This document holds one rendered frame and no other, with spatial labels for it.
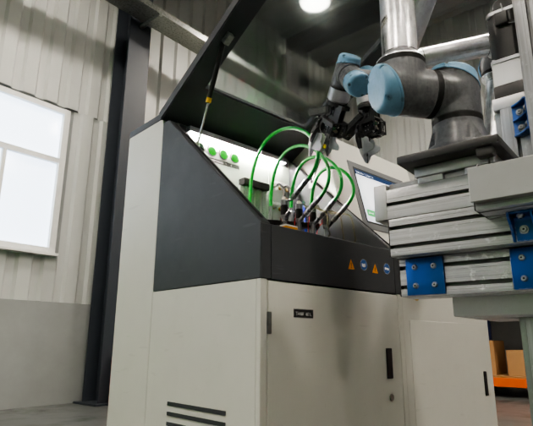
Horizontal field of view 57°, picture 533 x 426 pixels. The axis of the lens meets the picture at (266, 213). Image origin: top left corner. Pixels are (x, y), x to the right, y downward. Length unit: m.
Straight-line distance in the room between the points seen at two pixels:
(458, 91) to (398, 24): 0.21
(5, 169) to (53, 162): 0.51
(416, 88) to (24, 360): 4.81
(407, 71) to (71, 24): 5.67
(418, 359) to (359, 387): 0.36
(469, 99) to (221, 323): 0.90
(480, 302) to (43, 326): 4.77
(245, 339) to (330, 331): 0.30
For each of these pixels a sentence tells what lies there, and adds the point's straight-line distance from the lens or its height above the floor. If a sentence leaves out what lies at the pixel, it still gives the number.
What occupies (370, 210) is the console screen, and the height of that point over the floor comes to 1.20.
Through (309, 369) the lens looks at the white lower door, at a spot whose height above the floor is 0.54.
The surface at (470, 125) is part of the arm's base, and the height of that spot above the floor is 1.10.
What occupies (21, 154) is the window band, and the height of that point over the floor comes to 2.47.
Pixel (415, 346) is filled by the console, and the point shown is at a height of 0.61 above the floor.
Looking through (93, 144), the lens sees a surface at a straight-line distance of 6.17.
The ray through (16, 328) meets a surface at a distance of 5.43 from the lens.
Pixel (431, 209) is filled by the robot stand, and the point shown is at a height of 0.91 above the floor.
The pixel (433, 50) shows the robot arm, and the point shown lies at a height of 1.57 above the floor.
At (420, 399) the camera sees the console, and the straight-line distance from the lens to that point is 1.98.
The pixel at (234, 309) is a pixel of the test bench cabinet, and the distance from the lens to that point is 1.45.
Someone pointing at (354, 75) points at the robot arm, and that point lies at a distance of 1.55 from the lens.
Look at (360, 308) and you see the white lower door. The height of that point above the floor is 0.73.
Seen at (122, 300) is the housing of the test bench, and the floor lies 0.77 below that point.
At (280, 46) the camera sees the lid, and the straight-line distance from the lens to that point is 1.98.
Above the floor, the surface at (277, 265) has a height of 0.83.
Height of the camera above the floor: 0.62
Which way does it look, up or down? 15 degrees up
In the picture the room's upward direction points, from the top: straight up
